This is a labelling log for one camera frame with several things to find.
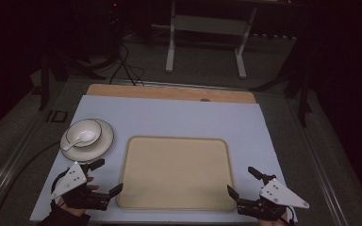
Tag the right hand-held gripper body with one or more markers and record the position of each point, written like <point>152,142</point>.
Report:
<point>279,196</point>

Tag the person's left hand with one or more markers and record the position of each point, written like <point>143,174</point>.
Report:
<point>91,188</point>

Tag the person's right hand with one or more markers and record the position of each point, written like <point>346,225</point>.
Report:
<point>271,223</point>

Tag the white metal stand frame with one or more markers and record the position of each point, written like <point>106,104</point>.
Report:
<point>210,25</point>

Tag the beige rectangular tray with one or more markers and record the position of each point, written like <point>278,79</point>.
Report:
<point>176,172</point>

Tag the black stand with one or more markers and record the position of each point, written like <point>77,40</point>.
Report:
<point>45,84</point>

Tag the black square floor socket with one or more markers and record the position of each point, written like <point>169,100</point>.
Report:
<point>56,116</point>

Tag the white plate with dark rim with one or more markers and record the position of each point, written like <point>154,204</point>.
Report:
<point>102,142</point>

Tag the white ceramic spoon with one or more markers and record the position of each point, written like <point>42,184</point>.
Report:
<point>86,136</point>

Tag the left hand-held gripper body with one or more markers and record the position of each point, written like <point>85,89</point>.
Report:
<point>70,181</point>

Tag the white bowl with dark rim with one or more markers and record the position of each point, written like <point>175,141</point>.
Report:
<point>83,128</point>

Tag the light blue table sheet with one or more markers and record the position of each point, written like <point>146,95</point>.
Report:
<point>176,116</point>

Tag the metal floor rail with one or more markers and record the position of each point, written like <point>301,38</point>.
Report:
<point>176,84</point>
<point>9,166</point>
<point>320,166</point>

